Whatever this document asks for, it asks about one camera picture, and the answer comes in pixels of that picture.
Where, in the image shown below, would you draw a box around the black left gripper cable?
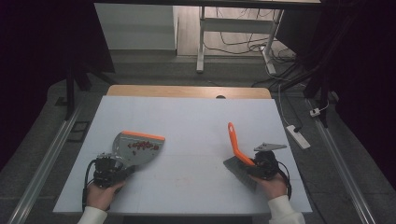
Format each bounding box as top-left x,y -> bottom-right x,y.
81,158 -> 98,213

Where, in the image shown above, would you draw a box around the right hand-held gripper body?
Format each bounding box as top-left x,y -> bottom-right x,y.
253,142 -> 288,181

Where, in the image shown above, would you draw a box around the person's right hand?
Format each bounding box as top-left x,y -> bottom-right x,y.
249,174 -> 288,201

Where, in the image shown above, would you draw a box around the white power strip cable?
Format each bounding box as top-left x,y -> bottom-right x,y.
277,83 -> 292,127

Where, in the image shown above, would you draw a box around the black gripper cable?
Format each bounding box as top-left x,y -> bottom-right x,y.
81,158 -> 98,213
276,161 -> 293,201

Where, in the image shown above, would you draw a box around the white cabinet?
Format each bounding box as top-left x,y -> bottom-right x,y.
93,3 -> 179,51

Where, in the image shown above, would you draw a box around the black floor cables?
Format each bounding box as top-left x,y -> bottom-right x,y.
204,7 -> 298,64

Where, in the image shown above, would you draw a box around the wooden table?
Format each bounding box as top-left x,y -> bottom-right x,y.
106,84 -> 273,100

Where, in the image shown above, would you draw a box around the grey dustpan with orange edge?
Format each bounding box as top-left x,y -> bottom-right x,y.
111,130 -> 166,171

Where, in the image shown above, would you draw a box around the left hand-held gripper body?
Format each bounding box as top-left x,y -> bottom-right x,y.
92,151 -> 127,189

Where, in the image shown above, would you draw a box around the pile of red and green beans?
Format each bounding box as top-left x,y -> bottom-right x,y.
127,140 -> 160,157

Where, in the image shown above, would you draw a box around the metal floor rail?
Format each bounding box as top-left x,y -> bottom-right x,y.
306,98 -> 378,224
7,105 -> 84,224

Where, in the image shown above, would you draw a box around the orange handled brush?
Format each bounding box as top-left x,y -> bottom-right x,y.
223,121 -> 260,191

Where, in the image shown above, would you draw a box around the white power strip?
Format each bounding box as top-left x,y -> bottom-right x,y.
286,124 -> 312,150

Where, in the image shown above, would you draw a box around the white desk frame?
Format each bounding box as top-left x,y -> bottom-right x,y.
195,6 -> 286,76

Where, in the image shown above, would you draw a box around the person's left hand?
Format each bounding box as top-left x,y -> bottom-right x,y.
86,179 -> 126,211

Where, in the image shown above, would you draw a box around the black stand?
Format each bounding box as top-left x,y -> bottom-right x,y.
302,15 -> 359,129
64,57 -> 110,121

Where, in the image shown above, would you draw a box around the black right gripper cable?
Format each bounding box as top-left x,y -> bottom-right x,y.
276,161 -> 293,201

